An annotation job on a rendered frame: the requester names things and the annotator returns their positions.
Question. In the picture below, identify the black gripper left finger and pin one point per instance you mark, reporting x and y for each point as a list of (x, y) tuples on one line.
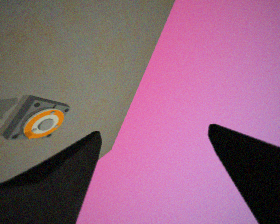
[(53, 191)]

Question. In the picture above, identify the orange round plate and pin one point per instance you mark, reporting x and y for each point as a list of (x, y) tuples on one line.
[(35, 119)]

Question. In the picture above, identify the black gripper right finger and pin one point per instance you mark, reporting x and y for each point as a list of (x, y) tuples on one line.
[(254, 167)]

